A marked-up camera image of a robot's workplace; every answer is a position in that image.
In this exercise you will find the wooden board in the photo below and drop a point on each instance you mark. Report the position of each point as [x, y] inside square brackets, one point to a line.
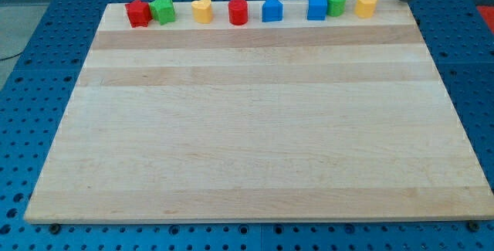
[341, 120]

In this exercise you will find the green star block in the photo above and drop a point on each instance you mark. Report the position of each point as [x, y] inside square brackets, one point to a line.
[162, 11]

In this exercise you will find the red cylinder block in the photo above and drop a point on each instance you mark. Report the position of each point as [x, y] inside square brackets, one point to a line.
[238, 12]

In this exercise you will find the yellow hexagon block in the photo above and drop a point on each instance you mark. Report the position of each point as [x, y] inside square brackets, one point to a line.
[365, 9]

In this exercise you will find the yellow heart block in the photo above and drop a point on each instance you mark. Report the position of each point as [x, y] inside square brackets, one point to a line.
[202, 11]

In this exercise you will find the red star block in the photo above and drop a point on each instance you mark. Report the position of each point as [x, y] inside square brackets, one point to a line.
[138, 13]

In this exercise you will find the blue cube block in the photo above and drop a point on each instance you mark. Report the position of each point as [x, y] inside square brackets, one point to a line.
[317, 10]

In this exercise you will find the green cylinder block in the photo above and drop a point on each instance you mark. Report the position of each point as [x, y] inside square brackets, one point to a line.
[335, 8]

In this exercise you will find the blue triangle block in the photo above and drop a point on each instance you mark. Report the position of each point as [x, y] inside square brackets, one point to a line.
[272, 11]

